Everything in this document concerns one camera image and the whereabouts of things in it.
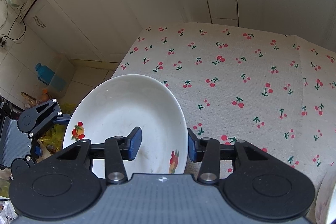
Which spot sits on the white plate with fruit print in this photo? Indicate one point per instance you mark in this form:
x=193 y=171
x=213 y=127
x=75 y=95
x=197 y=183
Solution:
x=120 y=104

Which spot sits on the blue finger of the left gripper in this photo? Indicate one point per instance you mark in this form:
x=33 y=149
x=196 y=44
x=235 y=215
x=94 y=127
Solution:
x=62 y=119

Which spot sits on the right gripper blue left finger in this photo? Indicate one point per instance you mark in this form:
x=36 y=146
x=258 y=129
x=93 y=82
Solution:
x=133 y=143

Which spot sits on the white bowl pink flowers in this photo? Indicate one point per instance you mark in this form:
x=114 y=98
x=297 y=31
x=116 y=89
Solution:
x=325 y=208

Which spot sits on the clear plastic storage box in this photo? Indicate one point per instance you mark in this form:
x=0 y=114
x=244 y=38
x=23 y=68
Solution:
x=64 y=72

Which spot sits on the blue plastic jug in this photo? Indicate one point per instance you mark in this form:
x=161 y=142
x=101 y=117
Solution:
x=45 y=74

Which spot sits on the small cabinet handle left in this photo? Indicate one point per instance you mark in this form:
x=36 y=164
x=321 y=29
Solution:
x=38 y=22

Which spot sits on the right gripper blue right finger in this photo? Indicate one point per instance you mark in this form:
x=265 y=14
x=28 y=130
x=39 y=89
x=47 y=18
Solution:
x=194 y=150

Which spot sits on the yellow plastic bag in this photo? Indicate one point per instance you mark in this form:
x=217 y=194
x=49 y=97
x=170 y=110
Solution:
x=55 y=135

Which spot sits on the cherry print tablecloth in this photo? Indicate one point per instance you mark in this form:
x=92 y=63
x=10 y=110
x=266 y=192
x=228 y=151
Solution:
x=275 y=91

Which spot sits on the wall power socket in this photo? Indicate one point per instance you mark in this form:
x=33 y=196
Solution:
x=2 y=42

